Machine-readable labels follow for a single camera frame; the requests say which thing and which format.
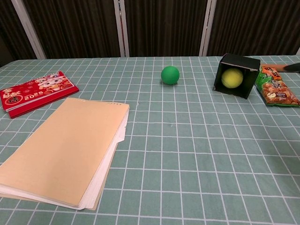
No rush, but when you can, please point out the white partition post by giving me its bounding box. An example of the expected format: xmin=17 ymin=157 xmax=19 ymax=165
xmin=199 ymin=0 xmax=218 ymax=57
xmin=113 ymin=0 xmax=130 ymax=58
xmin=11 ymin=0 xmax=46 ymax=60

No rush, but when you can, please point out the green rubber ball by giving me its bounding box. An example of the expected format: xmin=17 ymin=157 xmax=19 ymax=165
xmin=160 ymin=66 xmax=180 ymax=85

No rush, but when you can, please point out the black open cardboard box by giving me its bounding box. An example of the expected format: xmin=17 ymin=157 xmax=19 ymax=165
xmin=212 ymin=53 xmax=262 ymax=100

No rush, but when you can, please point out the green orange snack bag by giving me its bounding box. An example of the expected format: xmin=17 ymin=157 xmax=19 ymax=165
xmin=255 ymin=65 xmax=300 ymax=107

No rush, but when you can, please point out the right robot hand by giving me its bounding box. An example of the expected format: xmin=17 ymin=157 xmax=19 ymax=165
xmin=282 ymin=61 xmax=300 ymax=74

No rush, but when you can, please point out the red desk calendar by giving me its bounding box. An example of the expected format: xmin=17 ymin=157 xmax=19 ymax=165
xmin=0 ymin=71 xmax=80 ymax=119

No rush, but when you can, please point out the manila folder with papers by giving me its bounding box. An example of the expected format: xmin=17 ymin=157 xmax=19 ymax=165
xmin=0 ymin=97 xmax=131 ymax=211

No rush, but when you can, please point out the green checked tablecloth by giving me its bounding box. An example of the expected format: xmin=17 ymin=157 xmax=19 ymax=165
xmin=0 ymin=55 xmax=300 ymax=225

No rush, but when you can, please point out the wooden rolling pin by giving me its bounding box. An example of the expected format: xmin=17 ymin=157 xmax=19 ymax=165
xmin=261 ymin=63 xmax=285 ymax=72

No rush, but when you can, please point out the yellow tennis ball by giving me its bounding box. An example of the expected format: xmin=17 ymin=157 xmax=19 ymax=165
xmin=221 ymin=68 xmax=244 ymax=89

